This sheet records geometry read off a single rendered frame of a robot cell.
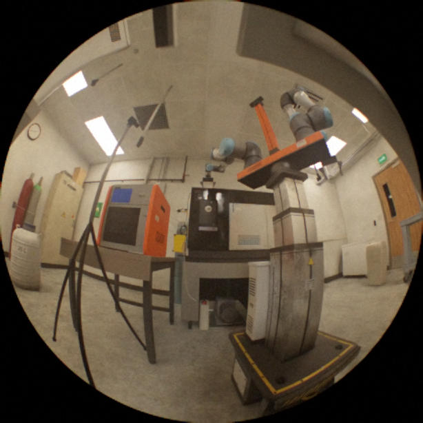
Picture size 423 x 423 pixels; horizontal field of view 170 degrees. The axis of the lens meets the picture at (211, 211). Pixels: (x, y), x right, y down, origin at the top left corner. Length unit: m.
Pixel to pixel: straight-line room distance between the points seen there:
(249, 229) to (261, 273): 0.83
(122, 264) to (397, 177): 4.40
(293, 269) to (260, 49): 0.54
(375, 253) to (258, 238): 2.09
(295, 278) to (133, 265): 0.68
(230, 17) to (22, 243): 3.18
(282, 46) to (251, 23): 0.03
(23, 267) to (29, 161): 2.15
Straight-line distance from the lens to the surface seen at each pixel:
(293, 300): 0.55
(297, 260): 0.53
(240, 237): 1.38
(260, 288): 0.66
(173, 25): 0.26
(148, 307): 0.83
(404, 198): 3.93
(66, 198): 3.62
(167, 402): 0.85
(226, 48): 2.09
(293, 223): 0.56
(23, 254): 2.01
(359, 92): 0.22
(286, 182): 0.64
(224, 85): 2.22
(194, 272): 1.26
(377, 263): 2.79
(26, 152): 3.60
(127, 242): 0.85
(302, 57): 0.17
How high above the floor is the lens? 0.72
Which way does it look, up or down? 19 degrees up
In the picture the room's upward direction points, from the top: 2 degrees clockwise
